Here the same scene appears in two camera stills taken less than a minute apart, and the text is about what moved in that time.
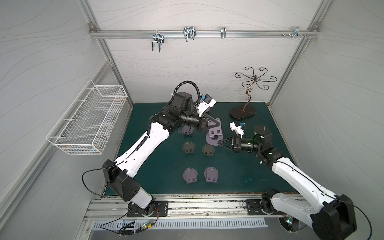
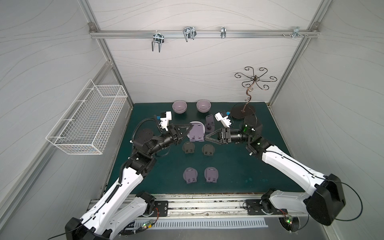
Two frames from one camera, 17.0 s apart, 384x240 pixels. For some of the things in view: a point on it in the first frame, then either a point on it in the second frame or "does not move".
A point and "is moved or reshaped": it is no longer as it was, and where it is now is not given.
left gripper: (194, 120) → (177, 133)
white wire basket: (86, 126) does not move
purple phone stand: (187, 130) is moved or reshaped
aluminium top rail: (205, 34) does not move
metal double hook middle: (189, 32) does not move
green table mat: (192, 162) does not move
